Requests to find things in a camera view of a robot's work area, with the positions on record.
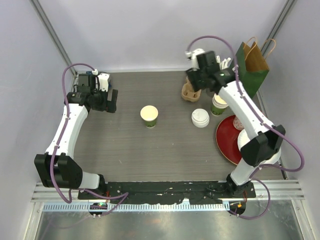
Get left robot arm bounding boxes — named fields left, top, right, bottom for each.
left=34, top=87, right=119, bottom=200

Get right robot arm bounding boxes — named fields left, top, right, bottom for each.
left=185, top=48, right=286, bottom=198

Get white wrapped straws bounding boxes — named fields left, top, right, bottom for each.
left=215, top=55, right=232, bottom=70

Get cardboard cup carrier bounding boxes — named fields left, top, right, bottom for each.
left=181, top=77, right=202, bottom=103

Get stack of green cups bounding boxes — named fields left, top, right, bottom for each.
left=211, top=94, right=229, bottom=116

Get stack of white lids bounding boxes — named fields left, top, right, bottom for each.
left=191, top=108, right=210, bottom=128

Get green paper bag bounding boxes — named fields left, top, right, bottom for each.
left=236, top=37, right=277, bottom=99

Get pink speckled mug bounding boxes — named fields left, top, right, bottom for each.
left=232, top=116, right=244, bottom=131

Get red round tray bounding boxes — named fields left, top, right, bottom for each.
left=215, top=115, right=242, bottom=165

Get white plate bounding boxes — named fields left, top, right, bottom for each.
left=237, top=129, right=281, bottom=164

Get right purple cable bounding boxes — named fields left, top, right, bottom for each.
left=187, top=35, right=305, bottom=221

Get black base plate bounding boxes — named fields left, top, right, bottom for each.
left=93, top=181, right=256, bottom=205

